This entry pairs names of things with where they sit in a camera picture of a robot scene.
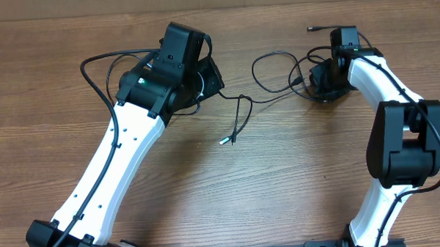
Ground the thin black USB cable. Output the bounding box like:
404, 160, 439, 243
105, 47, 306, 150

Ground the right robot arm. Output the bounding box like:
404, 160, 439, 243
304, 26, 440, 247

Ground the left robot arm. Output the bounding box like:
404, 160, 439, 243
26, 23, 224, 247

